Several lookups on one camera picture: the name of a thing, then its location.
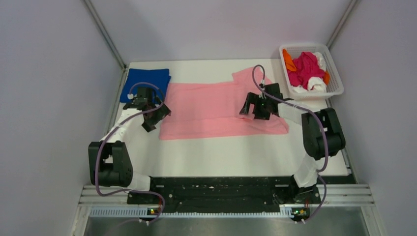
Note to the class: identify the white slotted cable duct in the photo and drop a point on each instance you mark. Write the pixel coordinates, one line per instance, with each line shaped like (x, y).
(144, 211)

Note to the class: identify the light pink t shirt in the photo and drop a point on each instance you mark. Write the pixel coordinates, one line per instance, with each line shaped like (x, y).
(213, 110)

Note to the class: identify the white plastic basket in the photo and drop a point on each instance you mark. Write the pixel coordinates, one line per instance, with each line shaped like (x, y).
(334, 86)

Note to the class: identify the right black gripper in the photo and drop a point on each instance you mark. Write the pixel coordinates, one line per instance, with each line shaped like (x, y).
(252, 98)

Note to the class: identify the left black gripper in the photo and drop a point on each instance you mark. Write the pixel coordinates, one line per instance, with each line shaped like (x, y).
(161, 112)

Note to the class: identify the folded blue t shirt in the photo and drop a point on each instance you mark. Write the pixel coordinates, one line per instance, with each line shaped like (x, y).
(157, 79)

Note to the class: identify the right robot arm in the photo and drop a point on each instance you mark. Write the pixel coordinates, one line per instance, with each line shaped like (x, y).
(322, 135)

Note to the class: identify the magenta t shirt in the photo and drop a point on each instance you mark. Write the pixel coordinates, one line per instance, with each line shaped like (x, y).
(305, 72)

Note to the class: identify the orange cloth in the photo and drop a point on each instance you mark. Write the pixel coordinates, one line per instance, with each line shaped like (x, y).
(288, 61)

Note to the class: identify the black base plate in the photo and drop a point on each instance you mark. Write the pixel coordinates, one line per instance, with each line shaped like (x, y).
(230, 194)

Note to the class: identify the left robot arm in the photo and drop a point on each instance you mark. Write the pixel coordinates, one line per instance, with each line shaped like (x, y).
(110, 163)

